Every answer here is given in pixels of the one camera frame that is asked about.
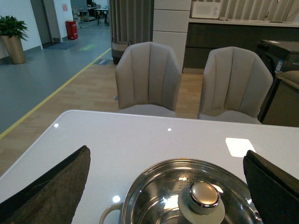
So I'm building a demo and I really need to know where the beige upholstered chair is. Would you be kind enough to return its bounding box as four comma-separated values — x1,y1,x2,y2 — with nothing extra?
198,47,273,125
115,42,182,118

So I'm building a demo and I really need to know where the right beige upholstered chair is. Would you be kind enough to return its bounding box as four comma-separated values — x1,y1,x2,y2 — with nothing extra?
198,47,273,125

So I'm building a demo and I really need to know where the woven laundry basket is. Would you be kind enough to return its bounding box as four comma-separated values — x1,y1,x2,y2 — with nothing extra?
111,38,132,65

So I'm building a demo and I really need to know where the black washing machine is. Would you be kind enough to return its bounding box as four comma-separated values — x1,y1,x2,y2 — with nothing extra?
256,40,299,122

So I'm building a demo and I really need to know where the beige cushion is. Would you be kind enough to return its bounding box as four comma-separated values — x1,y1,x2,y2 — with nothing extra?
276,70,299,90

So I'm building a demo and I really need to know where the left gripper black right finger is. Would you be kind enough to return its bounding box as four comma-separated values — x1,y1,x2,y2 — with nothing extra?
243,150,299,224

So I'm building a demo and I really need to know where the gold plant pot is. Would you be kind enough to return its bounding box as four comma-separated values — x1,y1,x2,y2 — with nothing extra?
1,35,26,64

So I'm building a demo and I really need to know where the white pillar cabinet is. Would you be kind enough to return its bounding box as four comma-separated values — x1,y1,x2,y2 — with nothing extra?
152,0,191,69

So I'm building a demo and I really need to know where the green potted plant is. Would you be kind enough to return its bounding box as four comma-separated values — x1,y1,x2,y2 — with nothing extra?
0,15,28,41

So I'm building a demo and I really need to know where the glass pot lid with knob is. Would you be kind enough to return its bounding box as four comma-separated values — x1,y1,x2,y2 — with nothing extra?
123,158,263,224

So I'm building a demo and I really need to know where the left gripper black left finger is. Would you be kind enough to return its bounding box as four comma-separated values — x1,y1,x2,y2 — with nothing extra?
0,146,91,224

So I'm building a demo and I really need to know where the white microwave oven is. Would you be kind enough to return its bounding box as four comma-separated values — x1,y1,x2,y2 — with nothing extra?
190,1,221,19

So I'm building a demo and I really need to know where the dark kitchen counter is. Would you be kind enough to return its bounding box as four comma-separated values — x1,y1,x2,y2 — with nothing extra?
183,21,299,69

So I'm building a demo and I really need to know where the left beige upholstered chair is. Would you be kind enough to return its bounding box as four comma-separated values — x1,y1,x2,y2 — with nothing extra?
115,42,182,118

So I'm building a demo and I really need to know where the steel electric cooking pot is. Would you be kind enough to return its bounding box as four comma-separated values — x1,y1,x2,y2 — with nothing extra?
99,158,263,224

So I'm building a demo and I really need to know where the red fire extinguisher box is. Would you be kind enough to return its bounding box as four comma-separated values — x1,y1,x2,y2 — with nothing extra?
65,21,78,40

